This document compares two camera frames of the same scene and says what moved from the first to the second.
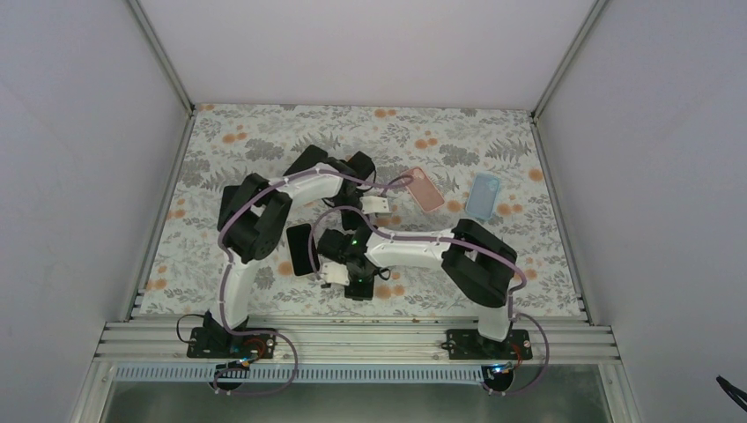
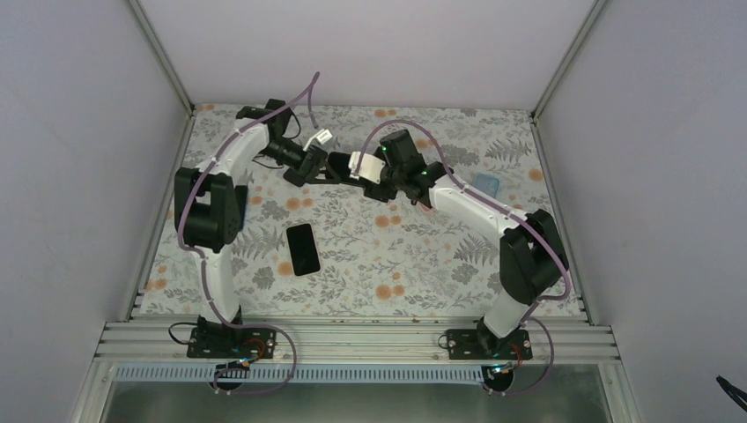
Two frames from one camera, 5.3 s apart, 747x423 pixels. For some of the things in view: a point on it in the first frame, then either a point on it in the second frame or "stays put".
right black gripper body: x=366 y=285 -> x=378 y=193
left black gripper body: x=348 y=222 -> x=299 y=170
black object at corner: x=734 y=393 stays put
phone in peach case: x=298 y=236 stays put
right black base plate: x=468 y=344 stays put
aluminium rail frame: x=168 y=343 stays put
